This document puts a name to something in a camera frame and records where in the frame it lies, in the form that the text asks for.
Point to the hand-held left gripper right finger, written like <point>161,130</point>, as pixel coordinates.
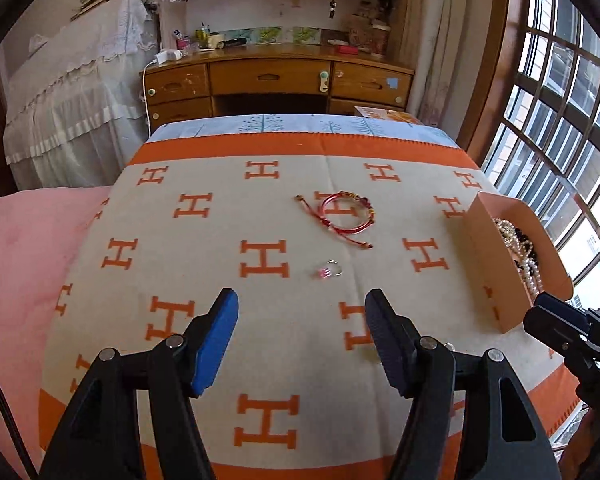
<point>387,345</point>

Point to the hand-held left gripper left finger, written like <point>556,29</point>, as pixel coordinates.
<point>215,345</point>

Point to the pink cardboard box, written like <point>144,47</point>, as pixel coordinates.
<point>485,270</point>

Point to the orange beige printed blanket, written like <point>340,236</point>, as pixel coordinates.
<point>205,260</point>

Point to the pink bed sheet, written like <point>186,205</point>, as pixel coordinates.
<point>15,285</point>

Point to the window with metal grille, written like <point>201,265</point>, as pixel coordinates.
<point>570,100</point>

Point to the orange picture book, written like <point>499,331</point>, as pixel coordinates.
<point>385,115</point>

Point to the white drawer safety lock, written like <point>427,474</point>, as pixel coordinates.
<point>324,81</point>

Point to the wooden desk with drawers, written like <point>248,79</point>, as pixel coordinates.
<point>265,77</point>

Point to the piano with lace cover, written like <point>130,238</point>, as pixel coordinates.
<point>75,100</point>

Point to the white charger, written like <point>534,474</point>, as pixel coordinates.
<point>169,56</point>

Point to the small red box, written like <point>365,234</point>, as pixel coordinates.
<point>347,49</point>

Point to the pale curtain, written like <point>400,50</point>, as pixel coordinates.
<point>445,45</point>

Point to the black flashlight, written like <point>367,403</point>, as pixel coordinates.
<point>232,43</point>

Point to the pen holder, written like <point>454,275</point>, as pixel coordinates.
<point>182,42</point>

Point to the red white paper cup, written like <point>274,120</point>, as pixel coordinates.
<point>380,40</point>

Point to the floral picture strip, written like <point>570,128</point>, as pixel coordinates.
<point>275,36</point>

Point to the brown paper bouquet bag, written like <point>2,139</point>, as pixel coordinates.
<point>362,27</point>

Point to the hanging keys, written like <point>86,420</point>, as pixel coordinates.
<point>333,9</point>

